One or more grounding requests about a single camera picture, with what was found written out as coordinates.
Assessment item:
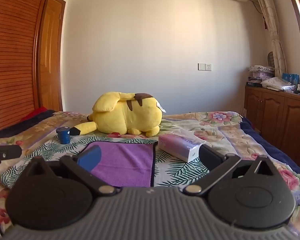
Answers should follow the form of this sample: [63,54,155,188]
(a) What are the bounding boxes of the blue boxes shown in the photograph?
[282,73,300,84]

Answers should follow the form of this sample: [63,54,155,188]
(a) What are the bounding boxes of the beige patterned curtain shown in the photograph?
[250,0,288,78]

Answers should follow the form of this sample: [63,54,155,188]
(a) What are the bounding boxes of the dark navy cloth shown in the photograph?
[0,109,57,138]

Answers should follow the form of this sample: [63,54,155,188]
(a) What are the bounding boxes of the rattan chair back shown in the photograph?
[267,51,277,67]

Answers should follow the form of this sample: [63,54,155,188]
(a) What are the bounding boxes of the stack of folded cloths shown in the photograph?
[248,65,275,81]

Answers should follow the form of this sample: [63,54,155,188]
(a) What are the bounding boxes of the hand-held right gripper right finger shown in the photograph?
[184,145,284,196]

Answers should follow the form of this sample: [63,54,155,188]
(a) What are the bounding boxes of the wooden door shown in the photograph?
[37,0,66,112]

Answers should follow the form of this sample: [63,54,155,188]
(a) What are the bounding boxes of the dark blue blanket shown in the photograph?
[240,116,300,180]

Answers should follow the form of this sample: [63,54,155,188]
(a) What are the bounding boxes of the blue jar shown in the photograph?
[56,127,70,145]

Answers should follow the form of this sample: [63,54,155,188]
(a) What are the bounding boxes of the wooden cabinet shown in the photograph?
[243,85,300,161]

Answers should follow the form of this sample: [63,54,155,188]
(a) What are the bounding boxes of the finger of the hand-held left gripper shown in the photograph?
[0,145,23,173]

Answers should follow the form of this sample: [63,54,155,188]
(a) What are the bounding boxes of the red cloth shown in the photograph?
[20,107,49,123]

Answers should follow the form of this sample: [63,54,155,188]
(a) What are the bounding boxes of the yellow plush toy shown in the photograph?
[70,92,167,137]

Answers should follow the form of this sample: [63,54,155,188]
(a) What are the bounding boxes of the purple towel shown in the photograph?
[76,141,158,188]

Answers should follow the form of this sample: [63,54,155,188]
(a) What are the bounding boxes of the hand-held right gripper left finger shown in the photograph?
[12,145,118,197]

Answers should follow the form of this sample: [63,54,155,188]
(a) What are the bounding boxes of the wooden louvered wardrobe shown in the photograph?
[0,0,54,133]

